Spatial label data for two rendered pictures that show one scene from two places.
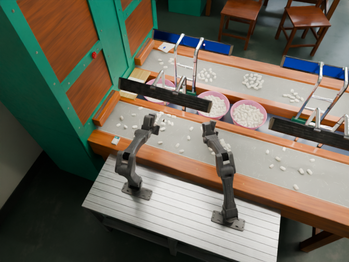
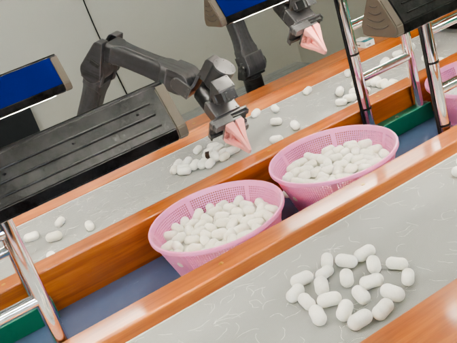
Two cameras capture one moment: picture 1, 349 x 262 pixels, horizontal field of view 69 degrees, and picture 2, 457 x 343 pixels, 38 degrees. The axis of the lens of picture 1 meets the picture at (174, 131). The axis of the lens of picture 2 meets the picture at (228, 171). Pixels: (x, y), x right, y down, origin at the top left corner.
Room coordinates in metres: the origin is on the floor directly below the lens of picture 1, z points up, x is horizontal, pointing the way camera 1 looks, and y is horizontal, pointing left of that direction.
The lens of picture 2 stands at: (2.03, -1.31, 1.30)
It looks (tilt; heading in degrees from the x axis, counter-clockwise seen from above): 22 degrees down; 136
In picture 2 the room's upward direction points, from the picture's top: 18 degrees counter-clockwise
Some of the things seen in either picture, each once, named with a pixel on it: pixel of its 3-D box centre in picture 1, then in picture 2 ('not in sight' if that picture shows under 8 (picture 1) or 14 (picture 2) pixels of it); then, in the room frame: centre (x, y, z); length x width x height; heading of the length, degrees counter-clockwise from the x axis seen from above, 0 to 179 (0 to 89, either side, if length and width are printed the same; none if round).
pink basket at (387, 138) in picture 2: (211, 107); (336, 173); (1.26, -0.30, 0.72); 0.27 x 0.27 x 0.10
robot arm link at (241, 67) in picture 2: (134, 183); (251, 68); (0.63, 0.26, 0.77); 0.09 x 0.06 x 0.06; 72
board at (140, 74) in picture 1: (134, 83); not in sight; (1.50, 0.32, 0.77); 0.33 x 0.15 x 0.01; 158
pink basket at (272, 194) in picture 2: (247, 117); (222, 235); (1.16, -0.56, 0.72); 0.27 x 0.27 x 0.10
